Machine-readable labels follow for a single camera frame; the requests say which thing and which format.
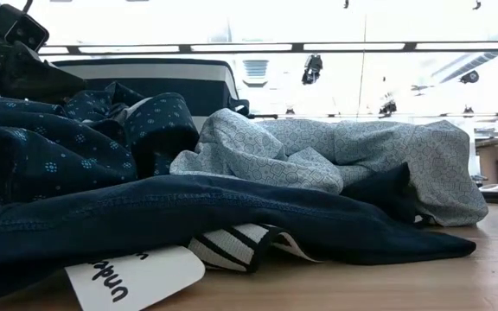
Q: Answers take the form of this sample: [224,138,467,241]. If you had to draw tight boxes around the navy dotted cloth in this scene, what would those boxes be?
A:
[0,81,201,215]

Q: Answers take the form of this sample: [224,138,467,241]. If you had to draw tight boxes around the plain navy striped-waistband cloth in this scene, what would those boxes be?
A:
[0,162,477,301]

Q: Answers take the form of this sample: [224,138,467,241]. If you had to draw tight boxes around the light blue patterned shirt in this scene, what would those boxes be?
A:
[169,107,490,228]

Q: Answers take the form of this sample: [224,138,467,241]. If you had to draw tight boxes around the navy white striped fabric basket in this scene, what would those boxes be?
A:
[52,58,250,133]

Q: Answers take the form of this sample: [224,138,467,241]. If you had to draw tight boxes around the black overhead light bar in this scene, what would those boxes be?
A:
[36,41,498,55]

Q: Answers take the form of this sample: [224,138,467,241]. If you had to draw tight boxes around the ceiling air vent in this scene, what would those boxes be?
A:
[240,58,271,89]

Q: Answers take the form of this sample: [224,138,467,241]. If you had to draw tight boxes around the white paper label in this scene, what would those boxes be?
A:
[64,244,206,311]

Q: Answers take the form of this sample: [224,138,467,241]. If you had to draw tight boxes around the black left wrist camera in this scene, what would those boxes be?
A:
[0,4,50,53]

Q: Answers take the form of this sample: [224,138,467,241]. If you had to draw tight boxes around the black ceiling camera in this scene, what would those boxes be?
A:
[300,54,324,86]
[378,99,398,117]
[458,70,480,85]

